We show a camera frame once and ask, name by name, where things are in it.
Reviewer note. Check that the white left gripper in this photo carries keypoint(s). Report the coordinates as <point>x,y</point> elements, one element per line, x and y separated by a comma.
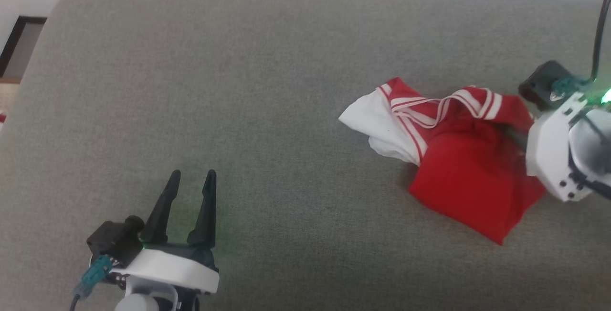
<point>172,268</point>

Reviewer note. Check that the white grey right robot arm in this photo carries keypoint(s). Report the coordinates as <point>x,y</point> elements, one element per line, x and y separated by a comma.
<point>594,144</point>

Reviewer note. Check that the red and white garment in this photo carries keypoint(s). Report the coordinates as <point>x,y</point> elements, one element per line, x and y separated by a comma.
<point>468,172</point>

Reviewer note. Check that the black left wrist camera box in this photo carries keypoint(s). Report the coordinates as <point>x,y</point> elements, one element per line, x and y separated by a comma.
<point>114,241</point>

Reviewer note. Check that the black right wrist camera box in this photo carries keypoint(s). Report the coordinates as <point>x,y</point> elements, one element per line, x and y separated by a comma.
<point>542,84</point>

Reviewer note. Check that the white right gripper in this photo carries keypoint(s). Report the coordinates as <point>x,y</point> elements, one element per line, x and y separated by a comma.
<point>551,148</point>

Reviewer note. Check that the dark framed picture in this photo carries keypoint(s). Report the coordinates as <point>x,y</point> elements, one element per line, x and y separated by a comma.
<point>19,46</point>

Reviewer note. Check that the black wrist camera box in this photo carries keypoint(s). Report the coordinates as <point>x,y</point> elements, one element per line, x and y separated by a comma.
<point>542,84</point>
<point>114,241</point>

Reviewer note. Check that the grey fabric sofa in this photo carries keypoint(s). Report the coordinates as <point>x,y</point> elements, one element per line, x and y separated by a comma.
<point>267,110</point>

